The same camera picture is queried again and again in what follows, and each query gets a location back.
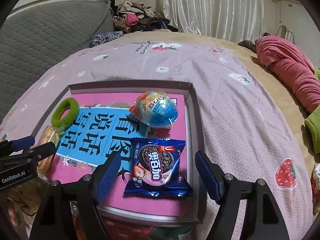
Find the pink strawberry print blanket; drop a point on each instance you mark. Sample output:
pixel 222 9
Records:
pixel 244 130

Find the green fleece garment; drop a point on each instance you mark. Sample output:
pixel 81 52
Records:
pixel 313 127

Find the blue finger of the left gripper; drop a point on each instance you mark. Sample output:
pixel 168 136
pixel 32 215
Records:
pixel 8 147
pixel 41 152

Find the grey quilted headboard cover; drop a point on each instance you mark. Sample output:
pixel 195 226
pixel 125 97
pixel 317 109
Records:
pixel 34 40

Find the orange rice cracker packet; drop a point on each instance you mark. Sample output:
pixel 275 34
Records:
pixel 50 134

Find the blue floral pillow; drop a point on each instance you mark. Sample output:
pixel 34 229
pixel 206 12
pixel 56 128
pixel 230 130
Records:
pixel 103 38

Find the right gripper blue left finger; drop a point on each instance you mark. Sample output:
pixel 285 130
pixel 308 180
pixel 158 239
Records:
pixel 54 218

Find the pink and blue book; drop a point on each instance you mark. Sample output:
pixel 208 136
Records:
pixel 104 125

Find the floral patterned cloth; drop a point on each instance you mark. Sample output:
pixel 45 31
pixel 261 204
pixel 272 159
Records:
pixel 315 185

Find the metal chair frame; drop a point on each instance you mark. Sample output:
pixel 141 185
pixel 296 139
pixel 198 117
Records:
pixel 285 33

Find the pink rolled quilt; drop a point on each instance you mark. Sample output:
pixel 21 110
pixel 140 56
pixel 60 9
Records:
pixel 291 67

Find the blue Oreo cookie packet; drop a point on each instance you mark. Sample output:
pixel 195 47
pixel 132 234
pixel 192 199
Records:
pixel 156 169

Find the blue surprise egg toy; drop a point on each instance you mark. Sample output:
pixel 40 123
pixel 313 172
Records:
pixel 155 109

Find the green fuzzy hair scrunchie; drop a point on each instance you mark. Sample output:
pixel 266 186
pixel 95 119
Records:
pixel 65 114

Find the pile of assorted clothes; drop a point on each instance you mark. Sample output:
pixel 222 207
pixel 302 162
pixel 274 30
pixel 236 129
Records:
pixel 130 17

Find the shallow grey cardboard tray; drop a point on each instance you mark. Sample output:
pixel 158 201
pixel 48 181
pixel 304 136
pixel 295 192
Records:
pixel 195 129

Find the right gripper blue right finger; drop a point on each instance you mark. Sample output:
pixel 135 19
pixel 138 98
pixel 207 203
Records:
pixel 263 218

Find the white satin curtain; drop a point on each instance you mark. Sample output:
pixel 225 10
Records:
pixel 231 20

